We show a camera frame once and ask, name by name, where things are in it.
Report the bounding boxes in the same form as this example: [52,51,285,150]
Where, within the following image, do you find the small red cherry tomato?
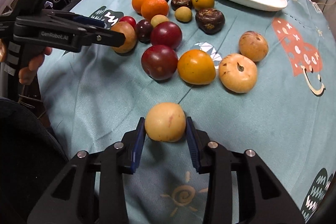
[120,16,137,30]

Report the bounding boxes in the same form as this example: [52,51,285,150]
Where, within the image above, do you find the light blue patterned tablecloth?
[38,0,335,223]

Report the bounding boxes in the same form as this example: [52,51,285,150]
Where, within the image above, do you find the dark purple small plum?
[135,19,153,44]

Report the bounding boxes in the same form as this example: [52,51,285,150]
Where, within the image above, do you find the brown tan round fruit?
[110,22,137,54]

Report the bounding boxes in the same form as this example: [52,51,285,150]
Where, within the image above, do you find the pale yellow round fruit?
[145,102,186,143]

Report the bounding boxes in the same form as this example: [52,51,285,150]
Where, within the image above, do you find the large dark red plum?
[141,45,178,81]

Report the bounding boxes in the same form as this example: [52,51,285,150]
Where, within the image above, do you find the speckled tan passion fruit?
[239,31,269,62]

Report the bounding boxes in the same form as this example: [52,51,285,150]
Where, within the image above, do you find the tan fruit with hole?
[219,53,257,93]

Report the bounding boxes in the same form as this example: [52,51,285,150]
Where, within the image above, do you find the small yellow orange fruit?
[192,0,215,11]

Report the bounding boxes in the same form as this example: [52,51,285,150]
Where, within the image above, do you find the large yellow orange fruit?
[177,49,216,85]

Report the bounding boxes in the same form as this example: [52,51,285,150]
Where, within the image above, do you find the dark brown water chestnut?
[195,8,226,35]

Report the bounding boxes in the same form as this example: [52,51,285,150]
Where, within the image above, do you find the small green-yellow longan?
[174,7,193,23]

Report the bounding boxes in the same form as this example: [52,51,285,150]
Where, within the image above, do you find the person's left hand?
[17,47,52,85]

